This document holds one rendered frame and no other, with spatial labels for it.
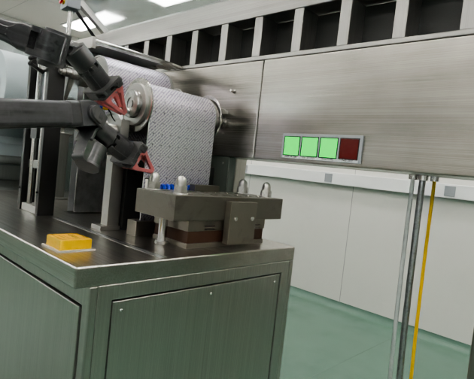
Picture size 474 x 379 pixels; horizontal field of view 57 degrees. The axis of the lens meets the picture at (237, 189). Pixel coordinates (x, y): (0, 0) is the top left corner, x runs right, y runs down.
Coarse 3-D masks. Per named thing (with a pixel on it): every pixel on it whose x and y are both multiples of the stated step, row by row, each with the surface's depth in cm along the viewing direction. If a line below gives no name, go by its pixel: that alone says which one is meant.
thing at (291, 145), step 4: (288, 140) 123; (292, 140) 122; (296, 140) 121; (284, 144) 123; (288, 144) 122; (292, 144) 122; (296, 144) 120; (284, 148) 123; (288, 148) 122; (292, 148) 122; (296, 148) 120; (284, 152) 123; (288, 152) 122; (292, 152) 121; (296, 152) 120
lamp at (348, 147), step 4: (344, 140) 110; (348, 140) 109; (352, 140) 109; (356, 140) 108; (344, 144) 110; (348, 144) 109; (352, 144) 109; (356, 144) 108; (340, 148) 111; (344, 148) 110; (348, 148) 109; (352, 148) 109; (356, 148) 108; (340, 152) 111; (344, 152) 110; (348, 152) 109; (352, 152) 109; (356, 152) 108; (340, 156) 111; (344, 156) 110; (348, 156) 109; (352, 156) 109; (356, 156) 108
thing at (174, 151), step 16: (160, 128) 118; (176, 128) 122; (160, 144) 119; (176, 144) 123; (192, 144) 127; (208, 144) 131; (144, 160) 116; (160, 160) 119; (176, 160) 123; (192, 160) 127; (208, 160) 132; (144, 176) 116; (160, 176) 120; (176, 176) 124; (192, 176) 128; (208, 176) 133
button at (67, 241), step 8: (48, 240) 92; (56, 240) 89; (64, 240) 89; (72, 240) 90; (80, 240) 91; (88, 240) 92; (56, 248) 89; (64, 248) 89; (72, 248) 90; (80, 248) 91; (88, 248) 93
